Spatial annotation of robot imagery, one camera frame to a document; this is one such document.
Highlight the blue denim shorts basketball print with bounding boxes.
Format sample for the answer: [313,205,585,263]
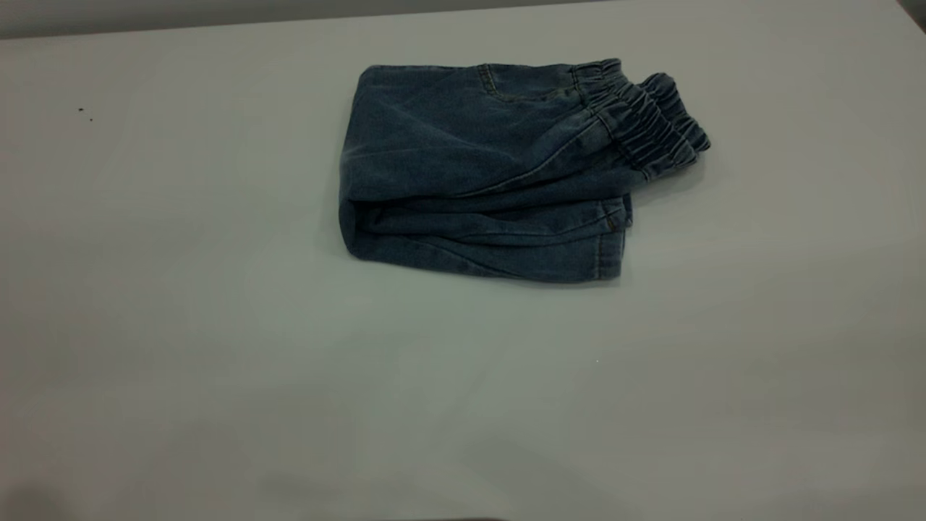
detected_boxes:
[338,58,712,284]

